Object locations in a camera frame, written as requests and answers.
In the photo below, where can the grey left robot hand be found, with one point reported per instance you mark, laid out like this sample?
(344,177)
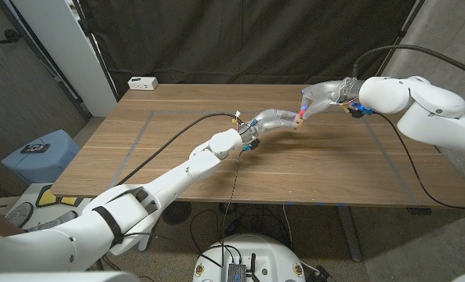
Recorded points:
(271,119)

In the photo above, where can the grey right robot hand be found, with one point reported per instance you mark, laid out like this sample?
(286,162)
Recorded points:
(330,94)

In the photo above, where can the small wooden block with holes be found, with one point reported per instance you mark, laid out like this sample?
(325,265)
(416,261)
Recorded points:
(299,122)

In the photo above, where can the red-headed wooden screw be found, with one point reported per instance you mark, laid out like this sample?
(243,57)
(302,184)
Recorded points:
(302,114)

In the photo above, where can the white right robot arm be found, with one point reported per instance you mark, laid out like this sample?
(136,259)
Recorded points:
(428,109)

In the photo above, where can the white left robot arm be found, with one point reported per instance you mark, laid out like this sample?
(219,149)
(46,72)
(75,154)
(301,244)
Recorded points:
(177,180)

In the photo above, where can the black backdrop curtain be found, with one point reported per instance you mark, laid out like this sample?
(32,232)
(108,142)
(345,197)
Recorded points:
(236,39)

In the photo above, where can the black backdrop stand pole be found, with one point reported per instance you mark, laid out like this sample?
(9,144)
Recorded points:
(96,51)
(400,33)

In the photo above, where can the round black floor fan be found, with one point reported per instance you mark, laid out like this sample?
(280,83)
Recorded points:
(177,213)

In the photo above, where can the white power outlet box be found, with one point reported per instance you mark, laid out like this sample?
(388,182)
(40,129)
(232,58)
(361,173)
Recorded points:
(142,83)

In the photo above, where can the grey table leg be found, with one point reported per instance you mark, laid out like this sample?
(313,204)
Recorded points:
(349,231)

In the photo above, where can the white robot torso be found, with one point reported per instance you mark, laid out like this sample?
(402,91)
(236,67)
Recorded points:
(248,254)

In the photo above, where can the black flat floor plate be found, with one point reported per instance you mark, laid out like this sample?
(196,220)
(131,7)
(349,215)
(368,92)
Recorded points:
(419,211)

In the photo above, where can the grey electronics module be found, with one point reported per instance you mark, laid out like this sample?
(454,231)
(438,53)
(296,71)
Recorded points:
(236,272)

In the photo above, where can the white table leg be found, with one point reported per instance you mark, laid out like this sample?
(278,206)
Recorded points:
(146,244)

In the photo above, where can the white pillar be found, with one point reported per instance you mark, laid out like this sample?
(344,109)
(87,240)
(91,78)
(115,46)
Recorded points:
(67,58)

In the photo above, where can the blue padded stool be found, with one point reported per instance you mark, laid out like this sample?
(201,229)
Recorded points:
(40,164)

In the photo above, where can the grey sneaker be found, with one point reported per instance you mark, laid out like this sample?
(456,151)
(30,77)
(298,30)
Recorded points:
(53,223)

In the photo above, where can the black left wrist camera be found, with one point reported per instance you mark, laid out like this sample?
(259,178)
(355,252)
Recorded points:
(253,145)

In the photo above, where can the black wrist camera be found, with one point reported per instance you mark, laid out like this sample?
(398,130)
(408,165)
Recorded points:
(357,113)
(253,145)

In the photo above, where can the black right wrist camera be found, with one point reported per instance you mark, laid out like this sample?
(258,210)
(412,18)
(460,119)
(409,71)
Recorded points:
(357,113)

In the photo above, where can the black wall rail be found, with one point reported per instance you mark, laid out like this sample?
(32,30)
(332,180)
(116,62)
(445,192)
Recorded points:
(44,58)

